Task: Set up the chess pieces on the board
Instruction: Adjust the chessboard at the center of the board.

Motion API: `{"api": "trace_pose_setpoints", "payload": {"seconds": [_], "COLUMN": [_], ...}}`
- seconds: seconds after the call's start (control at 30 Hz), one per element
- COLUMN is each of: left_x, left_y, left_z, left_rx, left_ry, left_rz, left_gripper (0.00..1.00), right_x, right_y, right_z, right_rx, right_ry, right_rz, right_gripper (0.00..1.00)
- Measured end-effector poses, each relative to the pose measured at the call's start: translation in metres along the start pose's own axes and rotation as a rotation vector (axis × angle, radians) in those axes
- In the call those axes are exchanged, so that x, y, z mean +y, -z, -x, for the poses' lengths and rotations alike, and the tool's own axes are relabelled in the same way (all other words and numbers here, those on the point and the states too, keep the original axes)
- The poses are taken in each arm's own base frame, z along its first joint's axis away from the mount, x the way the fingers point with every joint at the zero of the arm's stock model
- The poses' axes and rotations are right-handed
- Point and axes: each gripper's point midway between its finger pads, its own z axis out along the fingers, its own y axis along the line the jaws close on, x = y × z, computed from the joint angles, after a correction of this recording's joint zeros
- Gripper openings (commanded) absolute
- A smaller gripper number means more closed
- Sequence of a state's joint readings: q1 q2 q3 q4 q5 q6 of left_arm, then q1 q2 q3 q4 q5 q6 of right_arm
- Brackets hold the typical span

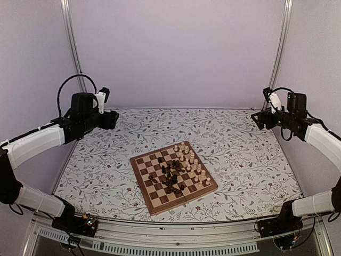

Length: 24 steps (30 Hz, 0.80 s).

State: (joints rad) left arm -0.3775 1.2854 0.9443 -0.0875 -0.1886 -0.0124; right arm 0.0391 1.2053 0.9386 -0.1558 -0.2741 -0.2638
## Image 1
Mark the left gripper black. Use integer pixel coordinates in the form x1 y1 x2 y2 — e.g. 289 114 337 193
81 110 119 132

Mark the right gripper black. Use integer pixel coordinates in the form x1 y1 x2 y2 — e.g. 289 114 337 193
252 106 296 130

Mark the wooden chess board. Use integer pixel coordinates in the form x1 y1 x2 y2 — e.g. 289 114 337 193
130 141 218 215

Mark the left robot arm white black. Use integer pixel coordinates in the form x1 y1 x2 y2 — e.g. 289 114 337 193
1 87 119 231

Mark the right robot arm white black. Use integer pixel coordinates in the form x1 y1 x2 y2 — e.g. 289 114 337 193
250 87 340 233

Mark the pile of dark pieces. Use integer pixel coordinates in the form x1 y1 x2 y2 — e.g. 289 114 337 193
158 157 185 195

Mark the row of white pieces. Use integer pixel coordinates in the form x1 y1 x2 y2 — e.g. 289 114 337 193
168 141 214 193

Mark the floral patterned table mat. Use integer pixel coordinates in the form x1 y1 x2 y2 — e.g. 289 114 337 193
55 109 303 223

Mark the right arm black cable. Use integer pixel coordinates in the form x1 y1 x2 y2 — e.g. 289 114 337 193
271 87 328 141

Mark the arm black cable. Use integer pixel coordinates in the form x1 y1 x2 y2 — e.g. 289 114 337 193
271 87 328 141
56 74 98 119

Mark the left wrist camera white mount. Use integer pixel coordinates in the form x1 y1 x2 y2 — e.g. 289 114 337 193
95 87 110 114

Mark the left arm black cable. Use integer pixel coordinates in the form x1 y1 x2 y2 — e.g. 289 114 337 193
56 74 98 119

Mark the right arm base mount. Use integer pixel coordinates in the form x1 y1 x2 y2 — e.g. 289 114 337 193
254 201 303 250

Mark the right aluminium frame post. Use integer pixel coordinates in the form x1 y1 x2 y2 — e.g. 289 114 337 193
269 0 293 89

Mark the aluminium frame post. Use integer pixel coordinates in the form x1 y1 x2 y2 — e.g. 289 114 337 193
60 0 88 93
269 0 293 89

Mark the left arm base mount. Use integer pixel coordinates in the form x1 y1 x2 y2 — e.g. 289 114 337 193
52 211 98 237

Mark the left aluminium frame post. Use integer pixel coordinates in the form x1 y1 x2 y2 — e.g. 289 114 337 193
60 0 88 93

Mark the front aluminium rail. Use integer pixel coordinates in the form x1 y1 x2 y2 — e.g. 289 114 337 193
23 214 335 255

